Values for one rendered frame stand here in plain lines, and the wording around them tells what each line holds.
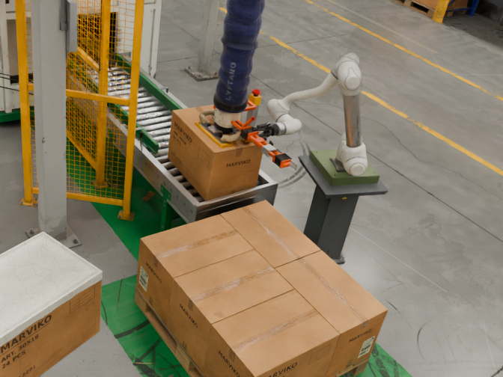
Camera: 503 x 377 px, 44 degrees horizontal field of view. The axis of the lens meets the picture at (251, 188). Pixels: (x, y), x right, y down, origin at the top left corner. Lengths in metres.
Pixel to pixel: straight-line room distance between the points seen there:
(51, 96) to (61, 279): 1.47
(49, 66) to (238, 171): 1.38
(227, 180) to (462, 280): 2.08
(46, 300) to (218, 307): 1.07
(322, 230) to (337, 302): 1.00
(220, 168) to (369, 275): 1.50
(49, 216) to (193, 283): 1.34
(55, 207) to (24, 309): 1.78
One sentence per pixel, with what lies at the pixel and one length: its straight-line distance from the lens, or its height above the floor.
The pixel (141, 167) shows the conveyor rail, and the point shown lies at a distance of 4.68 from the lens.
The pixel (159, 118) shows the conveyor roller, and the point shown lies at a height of 0.55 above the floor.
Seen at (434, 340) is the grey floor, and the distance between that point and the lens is 4.57.
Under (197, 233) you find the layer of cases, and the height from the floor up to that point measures 0.54.
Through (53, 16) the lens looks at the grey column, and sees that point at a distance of 3.83.
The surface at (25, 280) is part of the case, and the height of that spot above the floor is 1.02.
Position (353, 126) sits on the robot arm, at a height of 1.25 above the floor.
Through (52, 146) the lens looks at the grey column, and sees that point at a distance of 4.20.
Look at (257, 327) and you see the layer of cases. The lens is 3.44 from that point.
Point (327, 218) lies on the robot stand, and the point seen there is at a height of 0.43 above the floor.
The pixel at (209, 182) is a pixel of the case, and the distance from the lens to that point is 4.15.
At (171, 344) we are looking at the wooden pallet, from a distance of 3.98.
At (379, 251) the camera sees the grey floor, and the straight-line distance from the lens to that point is 5.12.
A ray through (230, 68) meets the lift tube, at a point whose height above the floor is 1.46.
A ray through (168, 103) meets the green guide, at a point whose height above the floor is 0.61.
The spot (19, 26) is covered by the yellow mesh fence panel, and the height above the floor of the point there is 1.42.
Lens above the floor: 3.01
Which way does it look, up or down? 34 degrees down
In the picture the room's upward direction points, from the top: 11 degrees clockwise
